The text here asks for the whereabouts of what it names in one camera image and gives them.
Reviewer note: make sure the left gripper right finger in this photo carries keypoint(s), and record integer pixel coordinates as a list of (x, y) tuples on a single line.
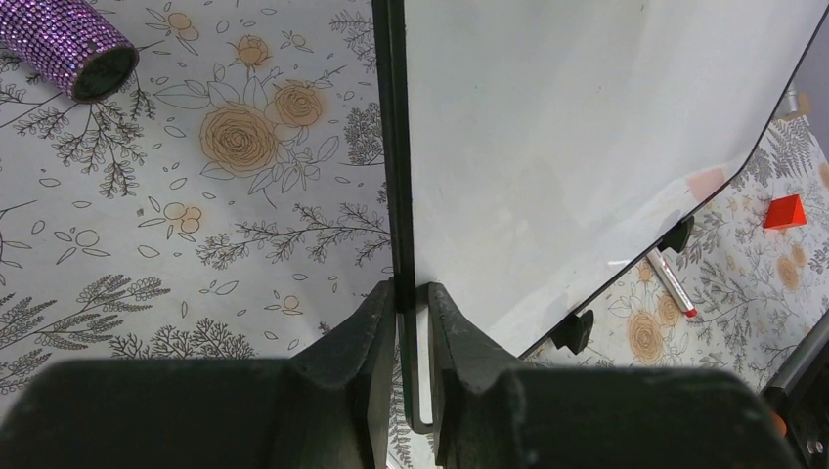
[(480, 393)]

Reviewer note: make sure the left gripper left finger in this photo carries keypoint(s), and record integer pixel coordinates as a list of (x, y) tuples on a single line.
[(338, 414)]

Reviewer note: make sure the white whiteboard black frame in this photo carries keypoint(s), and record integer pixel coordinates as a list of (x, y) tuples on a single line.
[(535, 150)]

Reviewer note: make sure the red cap whiteboard marker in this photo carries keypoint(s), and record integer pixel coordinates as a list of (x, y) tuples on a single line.
[(671, 282)]

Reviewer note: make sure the floral patterned table mat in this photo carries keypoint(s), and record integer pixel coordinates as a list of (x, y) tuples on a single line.
[(166, 252)]

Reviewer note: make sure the orange cylinder block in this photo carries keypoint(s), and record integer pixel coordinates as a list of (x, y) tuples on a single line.
[(779, 424)]

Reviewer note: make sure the small red block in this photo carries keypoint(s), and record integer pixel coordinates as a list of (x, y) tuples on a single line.
[(785, 213)]

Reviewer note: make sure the purple glitter microphone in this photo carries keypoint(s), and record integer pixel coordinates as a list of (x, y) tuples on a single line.
[(70, 45)]

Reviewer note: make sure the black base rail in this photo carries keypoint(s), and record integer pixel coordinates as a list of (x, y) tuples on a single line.
[(798, 394)]

